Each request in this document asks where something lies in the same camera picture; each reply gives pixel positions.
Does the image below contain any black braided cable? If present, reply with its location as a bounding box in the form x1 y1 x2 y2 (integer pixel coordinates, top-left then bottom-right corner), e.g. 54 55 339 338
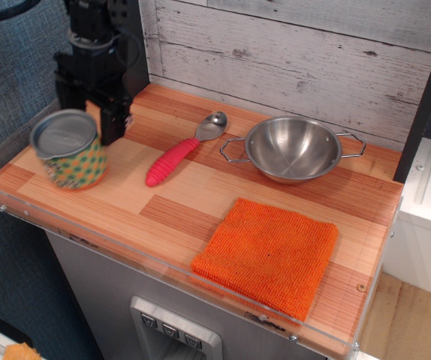
0 0 32 22

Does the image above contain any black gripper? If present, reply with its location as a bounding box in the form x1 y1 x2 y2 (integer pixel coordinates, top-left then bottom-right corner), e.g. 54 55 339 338
54 33 132 146

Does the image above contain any pink handled metal spoon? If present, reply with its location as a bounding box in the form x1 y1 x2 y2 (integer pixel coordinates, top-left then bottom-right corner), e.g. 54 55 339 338
145 112 228 187

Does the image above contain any silver dispenser button panel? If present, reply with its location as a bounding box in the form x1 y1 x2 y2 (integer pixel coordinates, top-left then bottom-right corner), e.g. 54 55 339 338
130 296 223 359

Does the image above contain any steel two-handled bowl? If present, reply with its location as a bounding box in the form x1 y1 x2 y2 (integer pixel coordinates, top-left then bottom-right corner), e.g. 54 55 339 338
220 116 366 185

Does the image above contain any white toy sink unit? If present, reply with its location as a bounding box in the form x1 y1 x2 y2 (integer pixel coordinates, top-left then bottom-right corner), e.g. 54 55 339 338
383 139 431 293

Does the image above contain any orange knitted cloth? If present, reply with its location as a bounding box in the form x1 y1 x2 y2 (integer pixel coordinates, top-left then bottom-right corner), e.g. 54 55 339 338
191 198 339 321

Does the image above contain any grey toy fridge cabinet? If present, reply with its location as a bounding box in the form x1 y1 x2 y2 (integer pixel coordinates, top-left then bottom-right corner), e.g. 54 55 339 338
47 232 323 359

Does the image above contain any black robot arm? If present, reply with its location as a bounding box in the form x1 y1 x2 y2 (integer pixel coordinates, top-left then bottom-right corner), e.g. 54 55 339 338
54 1 131 146

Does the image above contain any peas and carrots can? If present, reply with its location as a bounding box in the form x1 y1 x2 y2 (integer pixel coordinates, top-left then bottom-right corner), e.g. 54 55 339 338
29 109 108 190

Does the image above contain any orange object bottom left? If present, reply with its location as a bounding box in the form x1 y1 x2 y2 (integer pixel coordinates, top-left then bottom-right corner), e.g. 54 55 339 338
2 343 42 360

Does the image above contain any dark vertical post right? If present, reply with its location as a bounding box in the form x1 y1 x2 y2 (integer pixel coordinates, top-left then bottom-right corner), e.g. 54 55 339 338
393 71 431 184

